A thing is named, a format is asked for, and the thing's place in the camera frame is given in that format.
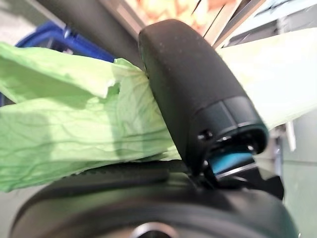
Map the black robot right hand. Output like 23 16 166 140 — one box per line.
9 19 300 238

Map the green white napa cabbage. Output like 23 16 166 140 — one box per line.
0 27 317 194

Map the blue plastic shopping basket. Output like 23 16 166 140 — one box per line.
0 21 116 105

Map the light wooden slatted crate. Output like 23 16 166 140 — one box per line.
108 0 268 48

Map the wooden vegetable display shelf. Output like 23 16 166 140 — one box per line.
32 0 147 65

